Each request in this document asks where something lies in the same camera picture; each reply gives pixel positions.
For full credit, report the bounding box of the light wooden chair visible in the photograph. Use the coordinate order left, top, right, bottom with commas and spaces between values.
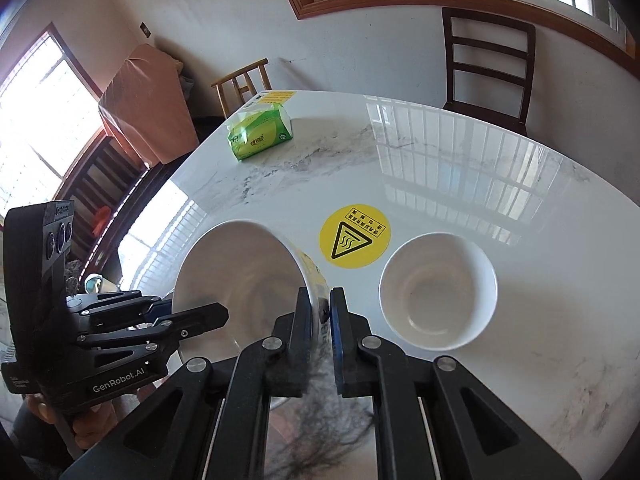
211, 57, 273, 120

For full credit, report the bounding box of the side window brown frame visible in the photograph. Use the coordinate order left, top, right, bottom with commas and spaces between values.
0, 22, 108, 206

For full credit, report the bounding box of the white bowl blue print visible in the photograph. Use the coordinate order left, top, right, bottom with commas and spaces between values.
171, 218, 333, 397

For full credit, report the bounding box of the orange cloth covered furniture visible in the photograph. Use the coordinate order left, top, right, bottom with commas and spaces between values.
98, 43, 198, 165

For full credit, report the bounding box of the round yellow warning sticker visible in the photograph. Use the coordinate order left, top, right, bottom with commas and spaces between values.
319, 204, 391, 269

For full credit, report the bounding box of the wooden bench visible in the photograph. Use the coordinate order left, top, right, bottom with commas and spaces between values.
52, 127, 151, 261

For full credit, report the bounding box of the person's left hand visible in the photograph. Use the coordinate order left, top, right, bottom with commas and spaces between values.
22, 392, 126, 454

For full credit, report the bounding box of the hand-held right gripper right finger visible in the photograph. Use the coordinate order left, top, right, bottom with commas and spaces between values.
330, 287, 581, 480

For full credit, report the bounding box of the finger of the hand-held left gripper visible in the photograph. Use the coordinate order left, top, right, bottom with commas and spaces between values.
75, 302, 231, 352
67, 289, 174, 319

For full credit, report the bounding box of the green tissue pack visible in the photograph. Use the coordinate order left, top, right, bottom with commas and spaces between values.
226, 101, 294, 162

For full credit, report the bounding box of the dark wooden chair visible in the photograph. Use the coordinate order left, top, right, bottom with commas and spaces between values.
441, 6, 537, 136

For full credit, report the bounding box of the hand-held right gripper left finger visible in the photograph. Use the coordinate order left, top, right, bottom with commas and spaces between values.
60, 286, 316, 480

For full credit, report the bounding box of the white bowl orange stripe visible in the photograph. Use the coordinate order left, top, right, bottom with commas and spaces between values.
378, 231, 499, 351

